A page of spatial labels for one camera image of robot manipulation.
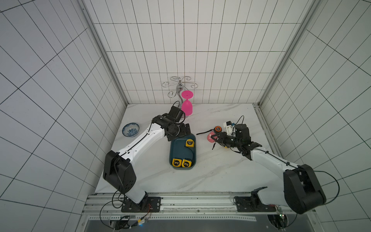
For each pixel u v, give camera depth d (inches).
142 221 26.5
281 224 26.6
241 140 26.4
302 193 16.3
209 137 33.0
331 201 17.2
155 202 28.6
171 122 22.8
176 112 24.9
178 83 36.2
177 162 33.6
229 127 31.3
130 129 39.7
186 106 36.8
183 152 36.3
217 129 39.5
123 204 28.7
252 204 26.1
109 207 26.7
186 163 33.6
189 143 37.3
